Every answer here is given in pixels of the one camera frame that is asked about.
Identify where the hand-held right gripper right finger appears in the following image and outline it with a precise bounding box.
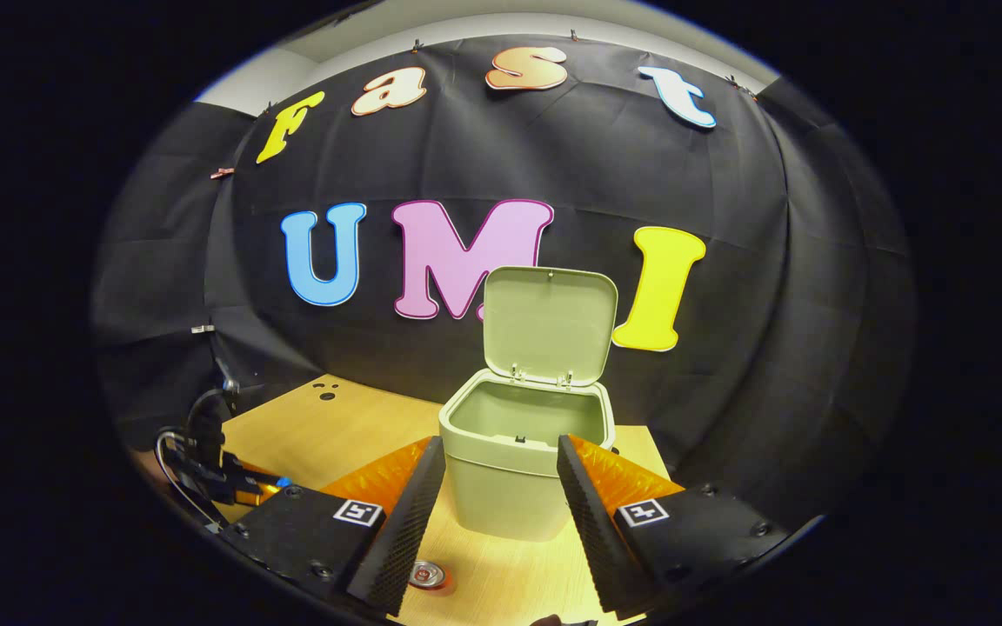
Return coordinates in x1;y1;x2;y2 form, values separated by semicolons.
556;433;796;621

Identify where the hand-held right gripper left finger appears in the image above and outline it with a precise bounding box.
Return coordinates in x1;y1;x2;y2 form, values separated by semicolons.
219;435;448;618

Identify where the red pop can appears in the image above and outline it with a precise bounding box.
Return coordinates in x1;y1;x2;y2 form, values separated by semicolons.
408;561;449;593

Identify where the pale green desktop garbage bin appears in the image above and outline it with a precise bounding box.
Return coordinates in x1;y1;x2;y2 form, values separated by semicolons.
438;265;620;543

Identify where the wooden desktop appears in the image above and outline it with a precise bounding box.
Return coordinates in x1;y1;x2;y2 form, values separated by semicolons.
214;374;671;626

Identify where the black backdrop cloth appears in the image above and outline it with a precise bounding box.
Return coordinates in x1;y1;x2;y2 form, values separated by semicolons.
90;35;915;523

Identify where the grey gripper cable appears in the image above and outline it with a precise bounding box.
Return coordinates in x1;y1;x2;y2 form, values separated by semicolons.
154;426;224;527

